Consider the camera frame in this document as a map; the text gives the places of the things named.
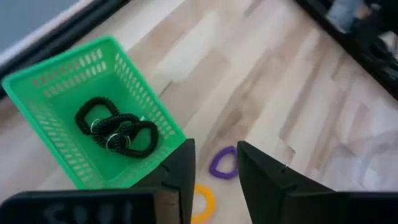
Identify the orange spring keychain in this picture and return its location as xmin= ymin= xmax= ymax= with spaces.
xmin=190 ymin=183 xmax=217 ymax=224

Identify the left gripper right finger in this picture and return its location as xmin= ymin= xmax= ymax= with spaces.
xmin=237 ymin=140 xmax=398 ymax=224

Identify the green plastic basket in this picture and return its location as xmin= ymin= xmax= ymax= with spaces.
xmin=1 ymin=35 xmax=187 ymax=190

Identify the clear plastic tray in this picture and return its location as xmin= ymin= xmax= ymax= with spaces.
xmin=306 ymin=129 xmax=398 ymax=192

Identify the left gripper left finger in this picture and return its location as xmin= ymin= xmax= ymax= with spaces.
xmin=0 ymin=138 xmax=196 ymax=224

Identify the black spring keychain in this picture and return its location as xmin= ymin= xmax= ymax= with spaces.
xmin=75 ymin=96 xmax=121 ymax=136
xmin=92 ymin=113 xmax=141 ymax=149
xmin=105 ymin=120 xmax=159 ymax=159

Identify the purple spring keychain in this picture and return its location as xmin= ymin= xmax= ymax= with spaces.
xmin=208 ymin=145 xmax=239 ymax=180

